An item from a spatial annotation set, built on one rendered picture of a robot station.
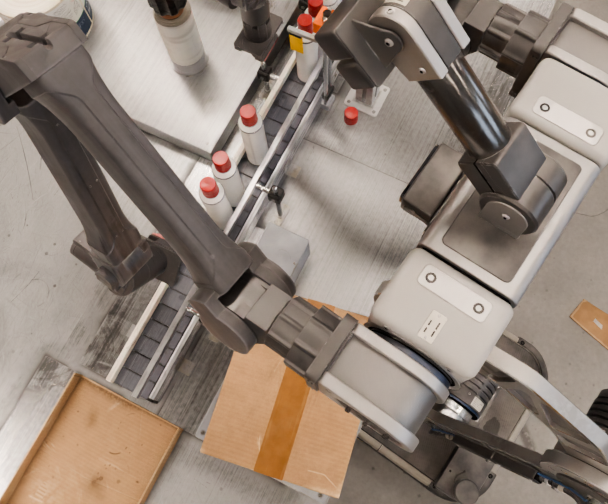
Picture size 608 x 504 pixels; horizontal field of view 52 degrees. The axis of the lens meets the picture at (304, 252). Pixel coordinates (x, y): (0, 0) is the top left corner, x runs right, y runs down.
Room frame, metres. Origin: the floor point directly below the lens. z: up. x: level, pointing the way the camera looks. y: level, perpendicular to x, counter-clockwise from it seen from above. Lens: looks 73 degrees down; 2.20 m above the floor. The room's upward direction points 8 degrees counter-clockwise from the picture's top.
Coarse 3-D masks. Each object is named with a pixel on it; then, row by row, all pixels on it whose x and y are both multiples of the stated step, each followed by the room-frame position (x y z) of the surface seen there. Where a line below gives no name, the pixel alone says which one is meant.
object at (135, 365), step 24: (288, 96) 0.80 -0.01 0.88; (312, 96) 0.79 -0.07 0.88; (264, 120) 0.74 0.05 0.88; (240, 168) 0.63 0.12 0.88; (240, 216) 0.51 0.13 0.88; (168, 288) 0.37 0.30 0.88; (168, 312) 0.31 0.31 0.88; (144, 336) 0.27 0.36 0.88; (144, 360) 0.22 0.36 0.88; (168, 360) 0.21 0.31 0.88; (120, 384) 0.17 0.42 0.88
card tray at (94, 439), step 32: (96, 384) 0.19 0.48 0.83; (64, 416) 0.13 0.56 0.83; (96, 416) 0.12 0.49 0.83; (128, 416) 0.11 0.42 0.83; (32, 448) 0.07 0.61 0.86; (64, 448) 0.06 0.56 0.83; (96, 448) 0.05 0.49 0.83; (128, 448) 0.05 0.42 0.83; (160, 448) 0.04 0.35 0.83; (32, 480) 0.01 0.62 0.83; (64, 480) 0.00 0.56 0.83; (96, 480) -0.01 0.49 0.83; (128, 480) -0.02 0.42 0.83
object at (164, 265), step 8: (152, 240) 0.38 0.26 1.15; (152, 248) 0.36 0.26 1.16; (160, 248) 0.37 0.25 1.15; (168, 248) 0.36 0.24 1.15; (152, 256) 0.34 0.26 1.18; (160, 256) 0.35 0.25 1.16; (168, 256) 0.35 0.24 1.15; (176, 256) 0.35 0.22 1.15; (152, 264) 0.33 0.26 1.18; (160, 264) 0.33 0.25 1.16; (168, 264) 0.34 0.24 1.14; (176, 264) 0.33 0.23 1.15; (152, 272) 0.32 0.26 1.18; (160, 272) 0.32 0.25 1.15; (168, 272) 0.33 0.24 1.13; (176, 272) 0.32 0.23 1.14; (160, 280) 0.32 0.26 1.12; (168, 280) 0.31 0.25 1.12; (176, 280) 0.31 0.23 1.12
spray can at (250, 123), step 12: (252, 108) 0.66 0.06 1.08; (240, 120) 0.66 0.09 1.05; (252, 120) 0.64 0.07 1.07; (240, 132) 0.65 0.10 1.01; (252, 132) 0.63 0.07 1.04; (264, 132) 0.65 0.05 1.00; (252, 144) 0.63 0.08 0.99; (264, 144) 0.64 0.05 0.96; (252, 156) 0.63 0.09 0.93; (264, 156) 0.63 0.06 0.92
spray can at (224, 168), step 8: (216, 152) 0.57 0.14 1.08; (224, 152) 0.57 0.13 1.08; (216, 160) 0.55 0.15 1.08; (224, 160) 0.55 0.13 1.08; (232, 160) 0.57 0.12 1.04; (216, 168) 0.55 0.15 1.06; (224, 168) 0.54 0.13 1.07; (232, 168) 0.55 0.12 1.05; (216, 176) 0.54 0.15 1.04; (224, 176) 0.54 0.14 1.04; (232, 176) 0.54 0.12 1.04; (224, 184) 0.53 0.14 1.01; (232, 184) 0.54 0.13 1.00; (240, 184) 0.55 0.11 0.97; (232, 192) 0.53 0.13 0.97; (240, 192) 0.54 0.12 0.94; (232, 200) 0.53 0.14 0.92
